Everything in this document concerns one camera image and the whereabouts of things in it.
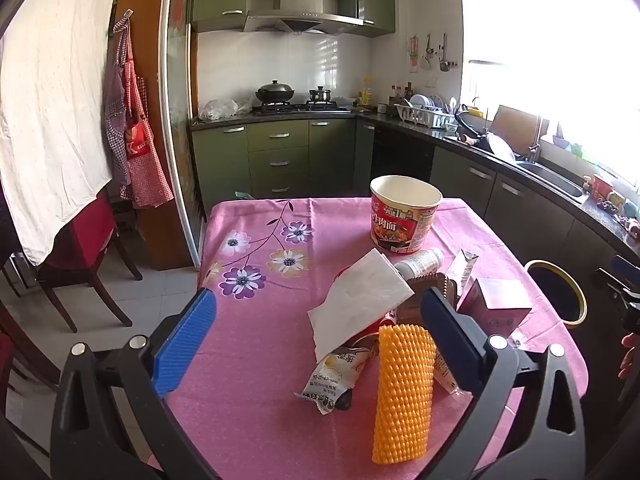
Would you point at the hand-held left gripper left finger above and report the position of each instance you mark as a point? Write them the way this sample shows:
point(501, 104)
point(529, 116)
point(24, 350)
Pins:
point(185, 345)

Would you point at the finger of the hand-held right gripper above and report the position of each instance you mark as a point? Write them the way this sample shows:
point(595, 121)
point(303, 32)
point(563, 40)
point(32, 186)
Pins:
point(626, 262)
point(612, 282)

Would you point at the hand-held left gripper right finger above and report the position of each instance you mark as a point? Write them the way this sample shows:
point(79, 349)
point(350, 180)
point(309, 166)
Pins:
point(445, 340)

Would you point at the brown ribbed plastic tray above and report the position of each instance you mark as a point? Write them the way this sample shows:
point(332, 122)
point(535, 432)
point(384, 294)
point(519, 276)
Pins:
point(430, 282)

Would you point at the purple cardboard box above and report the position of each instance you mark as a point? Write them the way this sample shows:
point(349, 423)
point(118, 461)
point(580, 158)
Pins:
point(495, 305)

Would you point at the black bin with yellow rim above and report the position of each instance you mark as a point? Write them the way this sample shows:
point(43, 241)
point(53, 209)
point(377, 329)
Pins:
point(550, 290)

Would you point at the yellow foam fruit net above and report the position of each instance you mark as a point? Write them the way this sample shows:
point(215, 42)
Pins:
point(404, 395)

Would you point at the small carton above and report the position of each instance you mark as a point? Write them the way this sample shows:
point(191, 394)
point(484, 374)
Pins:
point(462, 267)

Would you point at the white labelled plastic bottle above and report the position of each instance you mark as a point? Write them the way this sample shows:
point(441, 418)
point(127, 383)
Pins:
point(420, 262)

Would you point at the white paper tissue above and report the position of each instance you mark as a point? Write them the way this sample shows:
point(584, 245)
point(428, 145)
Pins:
point(360, 300)

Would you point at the white snack wrapper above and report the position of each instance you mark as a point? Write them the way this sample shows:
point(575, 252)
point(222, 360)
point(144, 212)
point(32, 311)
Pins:
point(327, 382)

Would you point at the red instant noodle cup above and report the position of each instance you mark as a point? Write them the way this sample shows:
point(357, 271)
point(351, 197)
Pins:
point(400, 220)

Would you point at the person's right hand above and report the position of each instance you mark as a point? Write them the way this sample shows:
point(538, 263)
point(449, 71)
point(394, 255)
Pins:
point(629, 357)

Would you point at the red mug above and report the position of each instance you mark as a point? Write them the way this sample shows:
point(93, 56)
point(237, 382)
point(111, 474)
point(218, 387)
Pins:
point(603, 187)

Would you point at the pink floral tablecloth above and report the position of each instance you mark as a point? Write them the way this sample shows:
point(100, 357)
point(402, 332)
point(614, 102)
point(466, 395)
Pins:
point(270, 320)

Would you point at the steel kitchen sink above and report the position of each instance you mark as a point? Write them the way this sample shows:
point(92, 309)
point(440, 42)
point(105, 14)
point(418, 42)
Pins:
point(555, 177)

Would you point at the steel kitchen faucet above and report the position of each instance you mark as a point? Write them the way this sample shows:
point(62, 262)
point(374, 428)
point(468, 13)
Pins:
point(535, 152)

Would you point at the wooden chair with red cushion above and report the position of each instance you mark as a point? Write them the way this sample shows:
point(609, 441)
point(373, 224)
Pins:
point(87, 240)

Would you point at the grey wok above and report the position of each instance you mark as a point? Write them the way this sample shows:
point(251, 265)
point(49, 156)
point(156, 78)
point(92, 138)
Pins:
point(500, 147)

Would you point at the wooden cutting board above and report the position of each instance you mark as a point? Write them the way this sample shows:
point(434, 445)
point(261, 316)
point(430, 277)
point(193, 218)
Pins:
point(515, 125)

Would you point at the black built-in appliance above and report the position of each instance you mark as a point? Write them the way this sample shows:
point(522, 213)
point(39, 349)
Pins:
point(400, 160)

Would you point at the red checked apron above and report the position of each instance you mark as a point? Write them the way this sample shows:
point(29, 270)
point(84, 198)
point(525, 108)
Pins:
point(142, 160)

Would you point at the green lower kitchen cabinets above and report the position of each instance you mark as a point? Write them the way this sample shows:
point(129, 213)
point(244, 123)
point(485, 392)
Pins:
point(277, 160)

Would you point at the black frying pan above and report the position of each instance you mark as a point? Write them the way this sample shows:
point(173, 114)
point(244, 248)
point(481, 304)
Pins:
point(459, 122)

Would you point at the white dish rack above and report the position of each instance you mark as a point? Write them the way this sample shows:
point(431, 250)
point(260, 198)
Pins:
point(425, 117)

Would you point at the silver framed glass door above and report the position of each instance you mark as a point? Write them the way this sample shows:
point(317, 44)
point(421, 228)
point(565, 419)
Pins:
point(177, 110)

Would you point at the clear plastic bag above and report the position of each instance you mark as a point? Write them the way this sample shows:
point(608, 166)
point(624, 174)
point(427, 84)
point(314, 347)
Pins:
point(220, 109)

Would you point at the bright kitchen window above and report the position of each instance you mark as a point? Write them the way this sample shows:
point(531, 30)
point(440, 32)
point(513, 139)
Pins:
point(550, 35)

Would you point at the purple checked apron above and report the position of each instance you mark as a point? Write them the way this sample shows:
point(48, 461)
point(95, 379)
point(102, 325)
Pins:
point(114, 110)

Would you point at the dark sauce bottle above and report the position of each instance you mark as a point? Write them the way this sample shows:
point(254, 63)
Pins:
point(407, 91)
point(395, 94)

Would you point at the yellow cooking oil bottle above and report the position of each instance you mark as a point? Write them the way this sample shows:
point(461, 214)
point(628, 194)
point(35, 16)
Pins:
point(366, 95)

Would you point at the black gas stove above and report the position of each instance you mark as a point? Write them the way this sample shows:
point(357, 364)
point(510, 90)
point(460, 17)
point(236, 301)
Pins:
point(300, 108)

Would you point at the black wok with lid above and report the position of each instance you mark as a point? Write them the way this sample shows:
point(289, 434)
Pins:
point(275, 94)

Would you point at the white hanging cloth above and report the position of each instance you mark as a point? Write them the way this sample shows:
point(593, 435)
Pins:
point(50, 110)

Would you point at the hanging kitchen utensil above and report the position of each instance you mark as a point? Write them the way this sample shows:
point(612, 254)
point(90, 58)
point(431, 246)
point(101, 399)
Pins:
point(426, 55)
point(443, 55)

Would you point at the brown wooden cabinet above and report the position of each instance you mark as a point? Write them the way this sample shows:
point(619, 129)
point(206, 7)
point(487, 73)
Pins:
point(150, 35)

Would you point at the white wall socket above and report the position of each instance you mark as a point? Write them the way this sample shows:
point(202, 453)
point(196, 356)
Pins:
point(431, 82)

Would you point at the red hanging wall decoration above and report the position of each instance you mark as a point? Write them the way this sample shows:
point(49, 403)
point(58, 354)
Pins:
point(413, 52)

